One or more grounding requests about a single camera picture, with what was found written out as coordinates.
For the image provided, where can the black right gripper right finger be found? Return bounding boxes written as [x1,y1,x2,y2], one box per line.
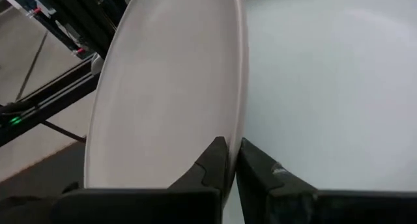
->
[236,137,417,224]

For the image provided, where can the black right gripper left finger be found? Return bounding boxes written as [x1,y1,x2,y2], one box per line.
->
[51,135,229,224]

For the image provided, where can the large light blue plate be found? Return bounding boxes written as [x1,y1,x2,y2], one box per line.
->
[223,0,417,224]

